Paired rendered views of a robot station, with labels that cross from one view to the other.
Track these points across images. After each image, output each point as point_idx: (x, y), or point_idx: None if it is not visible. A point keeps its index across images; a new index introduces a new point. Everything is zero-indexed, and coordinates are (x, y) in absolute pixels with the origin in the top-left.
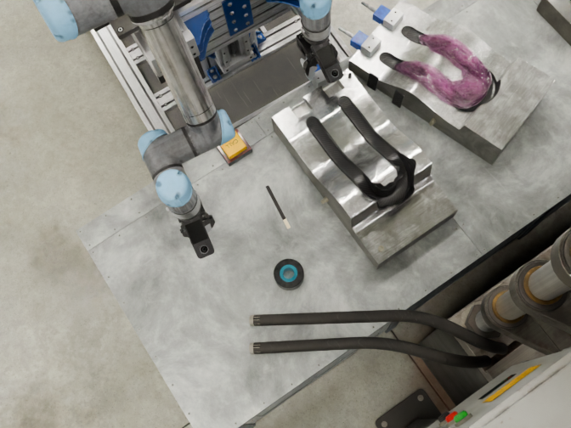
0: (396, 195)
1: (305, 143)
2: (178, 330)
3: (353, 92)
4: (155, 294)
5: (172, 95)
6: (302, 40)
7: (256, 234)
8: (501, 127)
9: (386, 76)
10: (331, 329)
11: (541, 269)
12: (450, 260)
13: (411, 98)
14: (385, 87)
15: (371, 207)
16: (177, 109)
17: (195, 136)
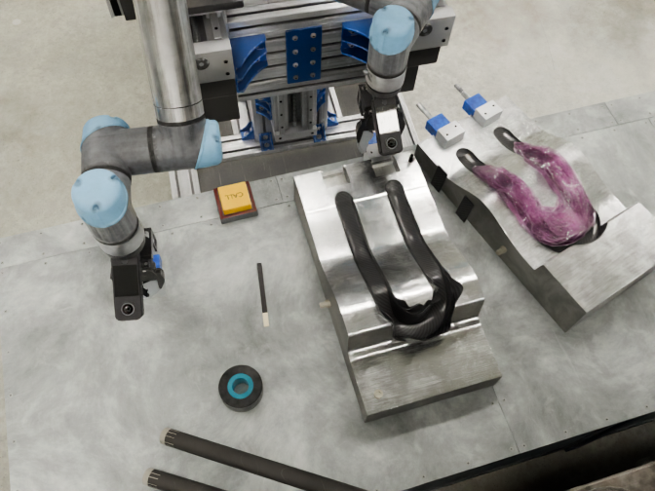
0: (423, 328)
1: (325, 221)
2: (61, 415)
3: (408, 180)
4: (55, 355)
5: (146, 69)
6: (365, 93)
7: (219, 321)
8: (594, 283)
9: (458, 175)
10: (271, 487)
11: None
12: (472, 444)
13: (481, 211)
14: (452, 190)
15: (383, 331)
16: (211, 166)
17: (161, 139)
